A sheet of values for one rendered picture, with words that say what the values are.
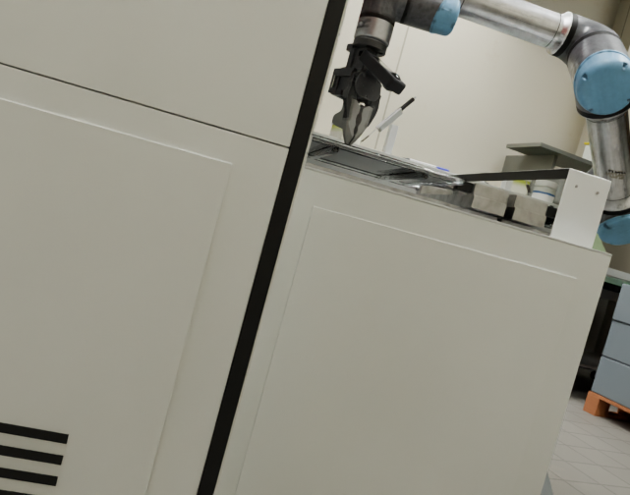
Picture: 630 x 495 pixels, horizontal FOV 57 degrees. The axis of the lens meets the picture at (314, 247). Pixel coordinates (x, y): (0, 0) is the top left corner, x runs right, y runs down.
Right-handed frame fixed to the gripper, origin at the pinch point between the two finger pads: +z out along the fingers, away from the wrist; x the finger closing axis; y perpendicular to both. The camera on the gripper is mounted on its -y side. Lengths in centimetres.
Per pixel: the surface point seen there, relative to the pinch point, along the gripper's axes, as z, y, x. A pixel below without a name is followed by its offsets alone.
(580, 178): -3.1, -35.0, -27.8
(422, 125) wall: -79, 237, -283
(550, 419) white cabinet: 42, -42, -29
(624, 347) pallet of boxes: 44, 48, -305
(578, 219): 4.5, -36.0, -29.6
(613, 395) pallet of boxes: 75, 46, -304
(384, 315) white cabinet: 30.5, -24.4, 3.7
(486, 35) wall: -168, 225, -317
